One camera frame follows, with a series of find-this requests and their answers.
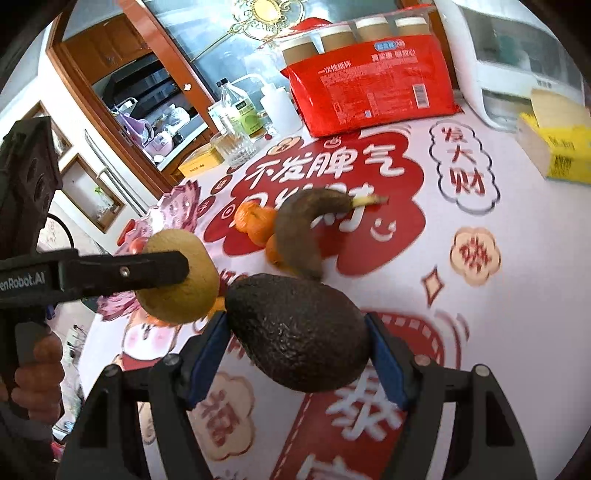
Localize brown kiwi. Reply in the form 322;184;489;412
141;229;221;324

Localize dark avocado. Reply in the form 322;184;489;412
225;273;372;394

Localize person's left hand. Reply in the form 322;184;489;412
14;332;64;416

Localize wooden upper cabinets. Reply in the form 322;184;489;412
62;14;151;86

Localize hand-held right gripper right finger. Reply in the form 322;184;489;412
364;312;550;480

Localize white refrigerator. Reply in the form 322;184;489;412
60;127;151;232

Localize overripe dark banana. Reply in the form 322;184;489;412
273;188;389;281

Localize black cable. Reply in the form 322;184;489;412
46;213;75;254

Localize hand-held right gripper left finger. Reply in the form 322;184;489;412
55;313;232;480

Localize pink glass plate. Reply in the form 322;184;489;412
99;180;204;324

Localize yellow tin box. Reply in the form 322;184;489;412
178;145;225;178

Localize white water dispenser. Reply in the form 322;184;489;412
434;0;587;132

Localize yellow tissue box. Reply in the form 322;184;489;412
516;89;591;185

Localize purple plastic bag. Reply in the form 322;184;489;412
115;99;155;141

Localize clear glass tumbler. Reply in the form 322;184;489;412
211;127;257;167

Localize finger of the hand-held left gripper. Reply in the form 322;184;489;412
58;250;191;304

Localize frosted glass sliding door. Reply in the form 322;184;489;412
143;0;407;125

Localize glass bottle yellow label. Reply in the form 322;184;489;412
217;78;269;139

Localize wooden door frame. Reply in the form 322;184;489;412
46;0;222;199

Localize black kitchen appliance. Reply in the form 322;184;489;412
92;55;174;109

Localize white squeeze bottle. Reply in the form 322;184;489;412
242;74;303;137

